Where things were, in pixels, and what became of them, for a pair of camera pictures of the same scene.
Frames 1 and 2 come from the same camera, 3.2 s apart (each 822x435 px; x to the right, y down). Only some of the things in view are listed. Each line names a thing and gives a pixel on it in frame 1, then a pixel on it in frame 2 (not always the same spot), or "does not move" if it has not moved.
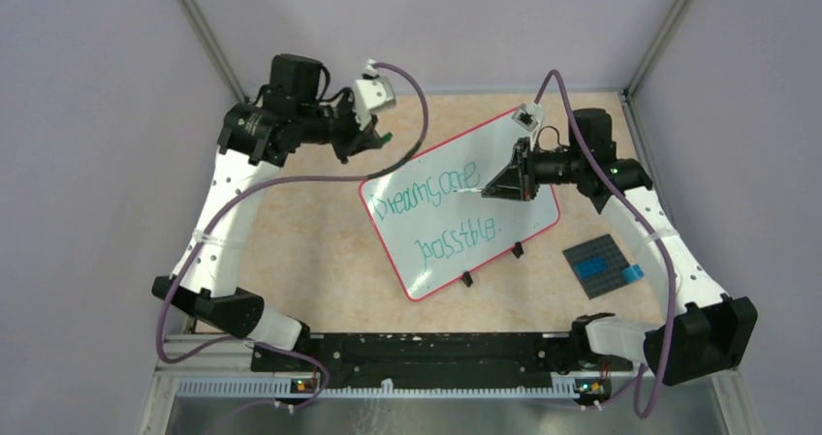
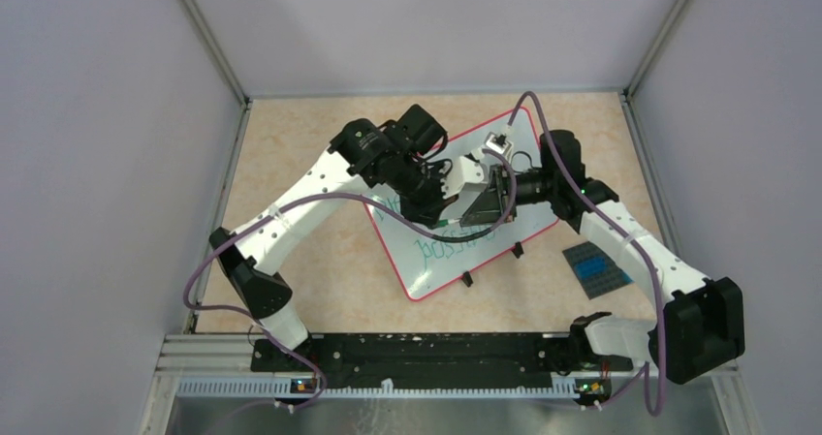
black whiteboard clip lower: (467, 279) does not move
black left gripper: (358, 140) -> (430, 211)
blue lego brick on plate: (590, 266) does not move
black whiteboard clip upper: (518, 250) does not move
